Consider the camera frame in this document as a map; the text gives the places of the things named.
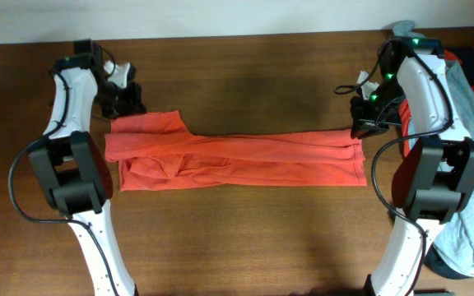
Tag orange red printed t-shirt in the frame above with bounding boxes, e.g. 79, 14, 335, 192
105, 111, 367, 191

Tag light grey shirt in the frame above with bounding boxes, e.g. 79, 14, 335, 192
391, 19, 474, 279

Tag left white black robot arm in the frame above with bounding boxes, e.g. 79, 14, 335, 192
26, 39, 146, 295

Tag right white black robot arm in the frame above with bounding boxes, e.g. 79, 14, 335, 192
351, 36, 474, 296

